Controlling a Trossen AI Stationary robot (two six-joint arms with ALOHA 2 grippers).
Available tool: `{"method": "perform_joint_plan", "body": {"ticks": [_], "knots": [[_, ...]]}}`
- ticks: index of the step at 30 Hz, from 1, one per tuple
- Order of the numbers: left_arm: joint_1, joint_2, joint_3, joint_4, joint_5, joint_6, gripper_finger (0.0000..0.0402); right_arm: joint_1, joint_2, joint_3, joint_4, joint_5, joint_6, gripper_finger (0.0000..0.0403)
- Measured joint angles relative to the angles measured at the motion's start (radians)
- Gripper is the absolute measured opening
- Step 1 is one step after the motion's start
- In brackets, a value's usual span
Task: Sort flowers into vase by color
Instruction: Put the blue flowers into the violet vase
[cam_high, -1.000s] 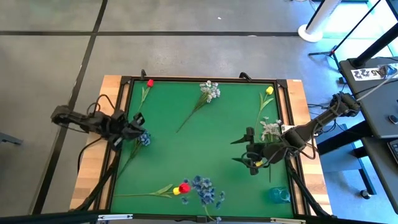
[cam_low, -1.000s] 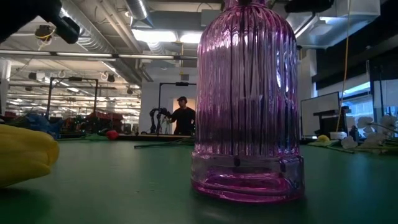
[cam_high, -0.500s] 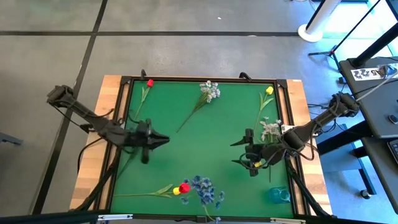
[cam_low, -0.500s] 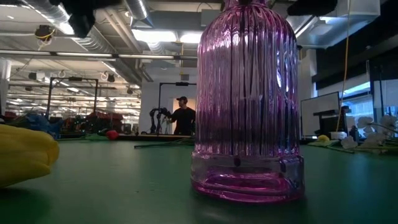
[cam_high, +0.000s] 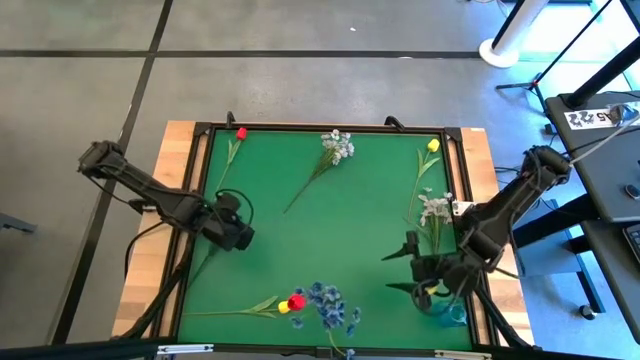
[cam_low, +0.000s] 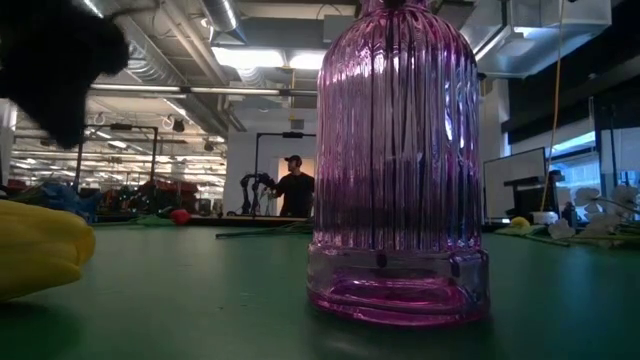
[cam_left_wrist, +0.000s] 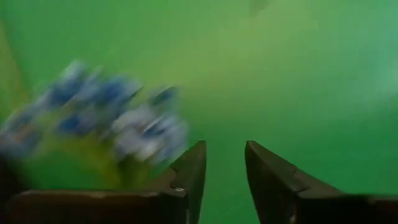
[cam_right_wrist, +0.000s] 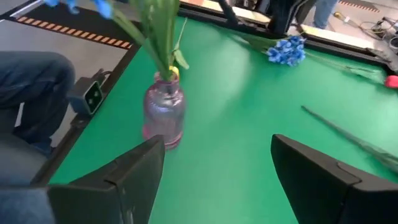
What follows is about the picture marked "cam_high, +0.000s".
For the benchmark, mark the white blossom flower spray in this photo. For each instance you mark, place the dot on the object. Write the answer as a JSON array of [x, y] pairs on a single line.
[[435, 207], [337, 147]]

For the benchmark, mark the pole on round white base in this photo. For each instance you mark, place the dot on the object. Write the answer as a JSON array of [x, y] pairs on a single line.
[[500, 52]]

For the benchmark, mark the black keyboard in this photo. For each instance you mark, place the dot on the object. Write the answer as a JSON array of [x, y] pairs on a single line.
[[634, 245]]

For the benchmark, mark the black tripod stand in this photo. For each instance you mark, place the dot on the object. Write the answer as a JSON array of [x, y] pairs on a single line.
[[536, 82]]

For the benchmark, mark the dark grey desk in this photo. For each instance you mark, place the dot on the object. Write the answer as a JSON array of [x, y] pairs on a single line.
[[615, 280], [600, 170]]

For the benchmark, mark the black diagonal beam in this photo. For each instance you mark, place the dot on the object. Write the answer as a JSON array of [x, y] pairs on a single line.
[[605, 75]]

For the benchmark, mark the blue hydrangea flower stem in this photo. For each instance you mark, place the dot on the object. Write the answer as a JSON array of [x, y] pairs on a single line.
[[325, 300]]

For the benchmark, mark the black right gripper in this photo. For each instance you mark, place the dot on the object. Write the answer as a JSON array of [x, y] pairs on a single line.
[[450, 275]]

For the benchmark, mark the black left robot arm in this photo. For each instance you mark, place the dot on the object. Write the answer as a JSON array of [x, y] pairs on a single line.
[[150, 187]]

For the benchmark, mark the computer mouse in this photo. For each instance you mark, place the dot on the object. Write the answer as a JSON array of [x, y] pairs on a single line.
[[633, 191]]

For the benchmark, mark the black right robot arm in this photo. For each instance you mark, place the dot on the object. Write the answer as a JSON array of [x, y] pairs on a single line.
[[520, 195]]

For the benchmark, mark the teal glass vase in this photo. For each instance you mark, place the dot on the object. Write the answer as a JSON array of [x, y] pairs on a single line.
[[456, 316]]

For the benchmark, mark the grey floor object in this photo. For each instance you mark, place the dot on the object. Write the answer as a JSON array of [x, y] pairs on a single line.
[[15, 222]]

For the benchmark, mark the silver metal bracket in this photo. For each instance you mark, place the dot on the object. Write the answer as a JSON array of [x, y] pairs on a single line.
[[462, 355], [185, 348]]

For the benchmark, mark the green table mat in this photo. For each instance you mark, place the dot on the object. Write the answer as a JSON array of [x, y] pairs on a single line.
[[350, 240]]

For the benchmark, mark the black table border frame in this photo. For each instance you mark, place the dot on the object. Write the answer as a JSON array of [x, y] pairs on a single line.
[[300, 126]]

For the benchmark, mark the black caster wheel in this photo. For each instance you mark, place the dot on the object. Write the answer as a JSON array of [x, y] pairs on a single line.
[[587, 312]]

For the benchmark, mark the white paper with black print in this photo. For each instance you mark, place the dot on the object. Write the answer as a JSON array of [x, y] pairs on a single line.
[[585, 119]]

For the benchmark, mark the yellow artificial tulip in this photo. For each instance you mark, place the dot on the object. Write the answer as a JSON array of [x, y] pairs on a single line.
[[283, 306], [433, 145]]

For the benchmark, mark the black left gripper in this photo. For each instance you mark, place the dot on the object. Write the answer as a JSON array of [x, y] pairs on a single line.
[[232, 232]]

